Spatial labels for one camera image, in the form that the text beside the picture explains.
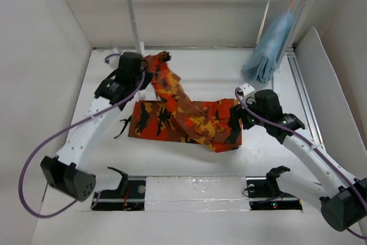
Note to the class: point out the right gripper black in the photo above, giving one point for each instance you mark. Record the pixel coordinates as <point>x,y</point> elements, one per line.
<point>235,113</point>

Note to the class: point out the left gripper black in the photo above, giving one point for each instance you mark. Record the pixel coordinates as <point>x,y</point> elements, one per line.
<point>147,78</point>

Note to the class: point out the orange camouflage trousers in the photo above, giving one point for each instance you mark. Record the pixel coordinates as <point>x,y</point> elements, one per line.
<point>174,117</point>

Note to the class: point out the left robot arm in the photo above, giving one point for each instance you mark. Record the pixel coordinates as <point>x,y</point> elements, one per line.
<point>68,171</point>

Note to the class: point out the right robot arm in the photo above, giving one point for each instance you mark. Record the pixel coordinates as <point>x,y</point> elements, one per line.
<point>337,194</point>

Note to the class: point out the light blue hanging garment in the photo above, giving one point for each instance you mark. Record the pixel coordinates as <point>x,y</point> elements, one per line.
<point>264,60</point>

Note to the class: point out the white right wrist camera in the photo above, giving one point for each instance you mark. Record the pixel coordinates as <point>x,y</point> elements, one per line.
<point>246,90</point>

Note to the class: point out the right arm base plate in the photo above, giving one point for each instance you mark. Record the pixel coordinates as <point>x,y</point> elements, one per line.
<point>264,198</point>

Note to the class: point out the red wire hanger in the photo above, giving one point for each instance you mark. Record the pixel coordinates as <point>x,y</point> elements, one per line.
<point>289,4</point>

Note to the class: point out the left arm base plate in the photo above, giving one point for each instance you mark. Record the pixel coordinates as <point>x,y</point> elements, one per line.
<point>131,198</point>

